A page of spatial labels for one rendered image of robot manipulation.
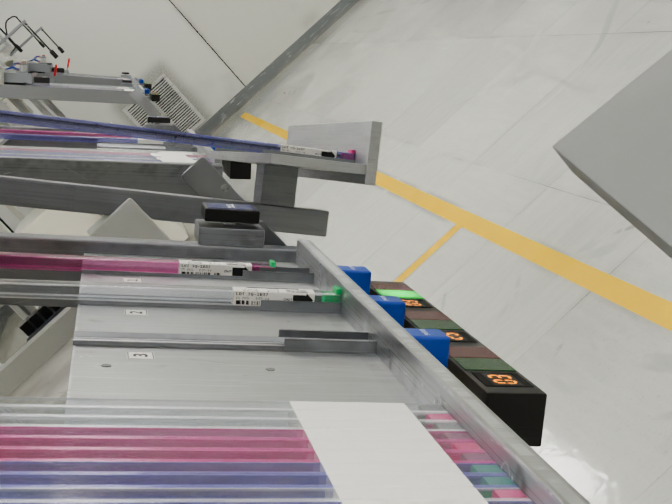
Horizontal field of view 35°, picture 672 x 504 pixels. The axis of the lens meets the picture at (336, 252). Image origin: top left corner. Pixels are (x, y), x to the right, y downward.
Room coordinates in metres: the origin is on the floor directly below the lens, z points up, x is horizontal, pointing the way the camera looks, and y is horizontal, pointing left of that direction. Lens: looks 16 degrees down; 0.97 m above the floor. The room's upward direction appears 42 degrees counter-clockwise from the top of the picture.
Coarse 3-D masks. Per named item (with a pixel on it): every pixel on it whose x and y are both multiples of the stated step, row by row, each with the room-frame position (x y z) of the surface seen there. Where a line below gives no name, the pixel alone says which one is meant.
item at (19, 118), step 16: (0, 112) 1.08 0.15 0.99; (16, 112) 1.08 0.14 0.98; (64, 128) 1.08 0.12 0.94; (80, 128) 1.08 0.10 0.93; (96, 128) 1.09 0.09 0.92; (112, 128) 1.09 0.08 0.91; (128, 128) 1.09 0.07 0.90; (144, 128) 1.09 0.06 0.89; (192, 144) 1.09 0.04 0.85; (208, 144) 1.09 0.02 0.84; (224, 144) 1.10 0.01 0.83; (240, 144) 1.10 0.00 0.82; (256, 144) 1.10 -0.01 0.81; (272, 144) 1.10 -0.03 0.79
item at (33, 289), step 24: (0, 288) 0.76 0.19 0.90; (24, 288) 0.76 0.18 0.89; (48, 288) 0.76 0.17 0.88; (72, 288) 0.76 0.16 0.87; (96, 288) 0.76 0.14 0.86; (120, 288) 0.76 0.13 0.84; (144, 288) 0.76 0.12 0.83; (168, 288) 0.76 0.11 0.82; (192, 288) 0.77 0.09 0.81; (216, 288) 0.77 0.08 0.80
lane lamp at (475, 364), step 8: (456, 360) 0.68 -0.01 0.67; (464, 360) 0.68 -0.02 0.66; (472, 360) 0.68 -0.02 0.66; (480, 360) 0.68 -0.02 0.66; (488, 360) 0.68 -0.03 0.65; (496, 360) 0.68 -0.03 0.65; (464, 368) 0.66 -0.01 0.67; (472, 368) 0.66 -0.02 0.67; (480, 368) 0.66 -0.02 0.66; (488, 368) 0.66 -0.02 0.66; (496, 368) 0.66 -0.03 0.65; (504, 368) 0.66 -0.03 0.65; (512, 368) 0.66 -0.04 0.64
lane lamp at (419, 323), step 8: (416, 320) 0.79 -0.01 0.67; (424, 320) 0.79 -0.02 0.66; (432, 320) 0.79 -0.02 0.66; (440, 320) 0.79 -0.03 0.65; (448, 320) 0.79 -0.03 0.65; (424, 328) 0.77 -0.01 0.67; (432, 328) 0.77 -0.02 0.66; (440, 328) 0.77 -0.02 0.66; (448, 328) 0.77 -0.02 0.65; (456, 328) 0.77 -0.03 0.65
